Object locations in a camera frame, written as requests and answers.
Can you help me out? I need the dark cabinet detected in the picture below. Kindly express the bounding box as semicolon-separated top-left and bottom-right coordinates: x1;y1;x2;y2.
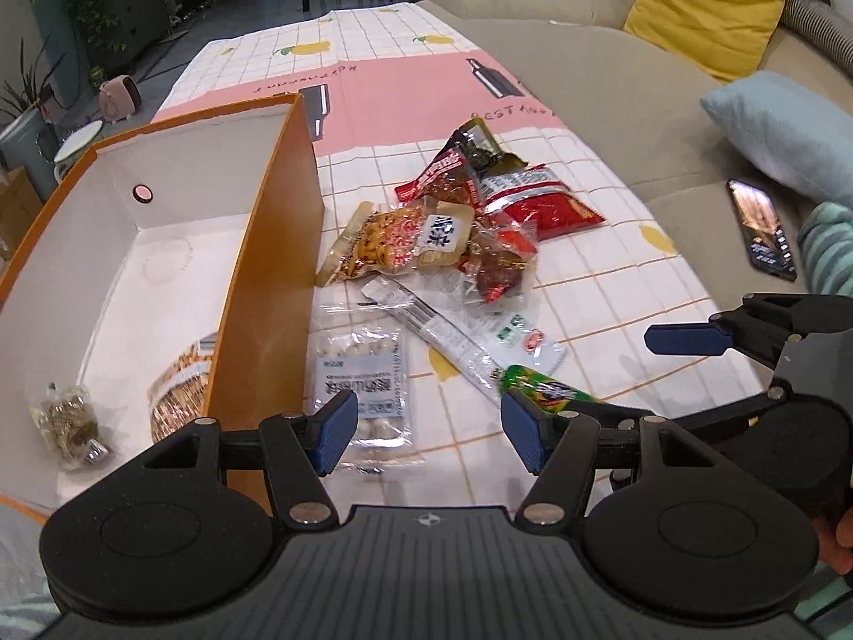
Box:
100;0;178;74

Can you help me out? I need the black smartphone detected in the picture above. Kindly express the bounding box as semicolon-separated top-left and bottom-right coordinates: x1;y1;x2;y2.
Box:
725;178;799;282

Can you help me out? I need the red translucent meat packet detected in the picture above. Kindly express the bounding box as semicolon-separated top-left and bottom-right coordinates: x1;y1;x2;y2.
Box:
395;147;484;207

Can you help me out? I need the small clear snack packet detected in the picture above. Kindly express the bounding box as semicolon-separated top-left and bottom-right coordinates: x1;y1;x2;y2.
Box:
30;383;114;474

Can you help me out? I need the person's right hand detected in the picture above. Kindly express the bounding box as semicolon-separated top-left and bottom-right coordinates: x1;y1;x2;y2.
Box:
816;501;853;575

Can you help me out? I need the green candy packet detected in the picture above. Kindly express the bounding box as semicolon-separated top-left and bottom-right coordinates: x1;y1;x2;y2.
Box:
498;363;610;418

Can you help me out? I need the peanut snack packet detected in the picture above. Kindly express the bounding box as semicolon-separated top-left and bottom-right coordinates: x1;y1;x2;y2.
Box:
315;200;476;289

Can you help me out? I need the beige sofa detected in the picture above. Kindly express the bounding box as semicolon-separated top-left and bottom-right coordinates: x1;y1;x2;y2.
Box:
416;0;853;374

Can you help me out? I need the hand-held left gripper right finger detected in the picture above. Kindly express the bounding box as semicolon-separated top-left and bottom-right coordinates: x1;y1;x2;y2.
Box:
500;390;717;526

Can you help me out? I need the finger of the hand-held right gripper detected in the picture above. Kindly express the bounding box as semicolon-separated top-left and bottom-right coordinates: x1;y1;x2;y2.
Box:
645;293;804;369
586;380;794;441

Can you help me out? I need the light blue pillow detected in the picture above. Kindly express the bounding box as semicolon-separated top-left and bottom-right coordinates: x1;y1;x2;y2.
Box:
699;70;853;207

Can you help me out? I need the orange cardboard box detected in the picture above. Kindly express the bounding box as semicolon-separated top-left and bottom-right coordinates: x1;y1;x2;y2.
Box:
0;92;325;521

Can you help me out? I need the white round basin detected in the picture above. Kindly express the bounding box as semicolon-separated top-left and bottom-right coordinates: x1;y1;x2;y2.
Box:
52;118;104;162

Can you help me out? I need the yellow pillow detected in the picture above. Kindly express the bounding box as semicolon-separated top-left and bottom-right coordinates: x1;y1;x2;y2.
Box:
623;0;795;84

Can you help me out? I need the pink space heater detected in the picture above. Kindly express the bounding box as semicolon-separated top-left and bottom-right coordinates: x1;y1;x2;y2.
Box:
99;76;144;122

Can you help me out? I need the clear quail egg packet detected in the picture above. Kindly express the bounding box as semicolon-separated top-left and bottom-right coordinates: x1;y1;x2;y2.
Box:
308;307;428;471

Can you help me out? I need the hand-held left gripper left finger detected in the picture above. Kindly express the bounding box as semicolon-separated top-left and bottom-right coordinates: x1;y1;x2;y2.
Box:
143;390;361;526

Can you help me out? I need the brown cracker packet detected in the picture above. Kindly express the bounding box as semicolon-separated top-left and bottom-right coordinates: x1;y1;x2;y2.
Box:
147;332;220;444

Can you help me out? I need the teal striped clothing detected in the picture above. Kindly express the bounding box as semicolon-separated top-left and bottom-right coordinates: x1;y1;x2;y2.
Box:
798;202;853;295

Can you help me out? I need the grey striped cushion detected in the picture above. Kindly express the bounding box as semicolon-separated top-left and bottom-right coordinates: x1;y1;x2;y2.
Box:
783;0;853;81

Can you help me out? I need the dark red meat packet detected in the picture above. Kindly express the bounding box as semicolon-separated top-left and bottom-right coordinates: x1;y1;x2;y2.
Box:
460;220;540;311

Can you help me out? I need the shiny red snack packet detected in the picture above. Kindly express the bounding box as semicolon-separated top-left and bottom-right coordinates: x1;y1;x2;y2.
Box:
476;163;607;243

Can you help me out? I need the potted plant in grey pot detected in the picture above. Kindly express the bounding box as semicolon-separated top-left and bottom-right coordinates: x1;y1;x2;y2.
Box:
0;33;68;204

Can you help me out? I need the pink and white checked tablecloth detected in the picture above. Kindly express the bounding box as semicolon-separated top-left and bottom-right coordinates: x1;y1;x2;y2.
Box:
150;0;777;508

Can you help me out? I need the dark green snack packet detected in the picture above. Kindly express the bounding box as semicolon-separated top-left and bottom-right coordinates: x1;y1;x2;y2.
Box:
445;116;527;178

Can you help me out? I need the long white snack packet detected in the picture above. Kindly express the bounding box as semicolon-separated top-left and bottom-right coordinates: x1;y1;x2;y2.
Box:
360;276;567;404

